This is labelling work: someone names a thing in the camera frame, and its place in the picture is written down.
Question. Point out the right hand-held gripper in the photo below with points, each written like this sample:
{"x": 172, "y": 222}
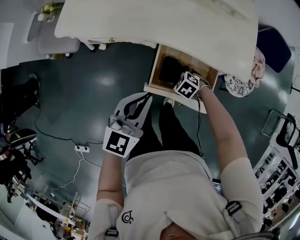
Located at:
{"x": 187, "y": 85}

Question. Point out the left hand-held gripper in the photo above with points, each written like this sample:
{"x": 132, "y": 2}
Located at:
{"x": 117, "y": 140}

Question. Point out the large wooden drawer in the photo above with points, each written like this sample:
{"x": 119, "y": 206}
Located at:
{"x": 199, "y": 68}

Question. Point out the black item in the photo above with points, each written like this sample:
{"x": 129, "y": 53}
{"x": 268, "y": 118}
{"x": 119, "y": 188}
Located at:
{"x": 170, "y": 70}

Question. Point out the person's right forearm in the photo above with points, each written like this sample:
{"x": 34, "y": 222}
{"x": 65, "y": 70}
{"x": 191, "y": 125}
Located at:
{"x": 220, "y": 126}

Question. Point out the person's left forearm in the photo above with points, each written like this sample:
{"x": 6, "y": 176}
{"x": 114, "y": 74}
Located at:
{"x": 110, "y": 175}

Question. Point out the person's white shoe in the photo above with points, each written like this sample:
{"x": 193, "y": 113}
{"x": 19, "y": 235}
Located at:
{"x": 168, "y": 102}

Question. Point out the person's black trousers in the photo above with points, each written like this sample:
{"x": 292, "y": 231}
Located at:
{"x": 173, "y": 133}

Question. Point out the patterned round bowl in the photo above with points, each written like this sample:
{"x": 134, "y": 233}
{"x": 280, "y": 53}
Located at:
{"x": 239, "y": 85}

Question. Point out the white power strip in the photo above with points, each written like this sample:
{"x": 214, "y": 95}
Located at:
{"x": 82, "y": 148}

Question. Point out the pink cloth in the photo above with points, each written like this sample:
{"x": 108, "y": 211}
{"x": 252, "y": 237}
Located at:
{"x": 258, "y": 68}

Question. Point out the person's white shirt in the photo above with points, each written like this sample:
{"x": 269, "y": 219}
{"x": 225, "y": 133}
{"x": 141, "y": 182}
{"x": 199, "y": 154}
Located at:
{"x": 168, "y": 187}

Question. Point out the dark blue cushioned chair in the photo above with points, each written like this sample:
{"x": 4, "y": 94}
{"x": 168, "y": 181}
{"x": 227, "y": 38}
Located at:
{"x": 274, "y": 47}

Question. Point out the pale upholstered chair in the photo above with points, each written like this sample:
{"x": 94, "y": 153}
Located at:
{"x": 56, "y": 43}

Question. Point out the black and white chair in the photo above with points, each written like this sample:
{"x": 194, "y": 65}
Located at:
{"x": 289, "y": 138}

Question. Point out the black office chair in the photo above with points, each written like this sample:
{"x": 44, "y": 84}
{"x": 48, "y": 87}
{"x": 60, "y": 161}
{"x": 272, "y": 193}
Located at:
{"x": 16, "y": 154}
{"x": 21, "y": 98}

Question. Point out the yellow flower bouquet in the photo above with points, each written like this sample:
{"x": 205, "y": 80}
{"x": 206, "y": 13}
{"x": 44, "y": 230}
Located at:
{"x": 48, "y": 10}

